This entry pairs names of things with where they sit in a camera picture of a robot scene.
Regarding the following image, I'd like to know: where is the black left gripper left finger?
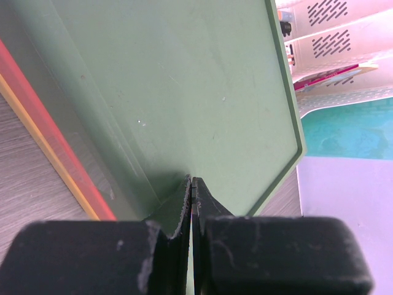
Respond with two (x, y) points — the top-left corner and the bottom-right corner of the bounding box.
(1, 176), (191, 294)

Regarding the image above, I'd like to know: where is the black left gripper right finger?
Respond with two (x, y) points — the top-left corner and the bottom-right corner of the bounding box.
(191, 178), (373, 294)

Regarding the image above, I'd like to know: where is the red drawer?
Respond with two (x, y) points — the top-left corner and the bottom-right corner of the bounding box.
(1, 43), (117, 221)

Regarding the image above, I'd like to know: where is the green drawer cabinet shell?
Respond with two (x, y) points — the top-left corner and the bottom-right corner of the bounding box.
(1, 1), (305, 220)

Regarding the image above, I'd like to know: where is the teal plastic folder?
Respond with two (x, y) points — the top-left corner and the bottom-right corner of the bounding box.
(302, 98), (392, 160)

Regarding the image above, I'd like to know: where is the cream perforated file organizer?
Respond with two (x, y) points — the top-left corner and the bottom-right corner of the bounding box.
(276, 0), (392, 116)

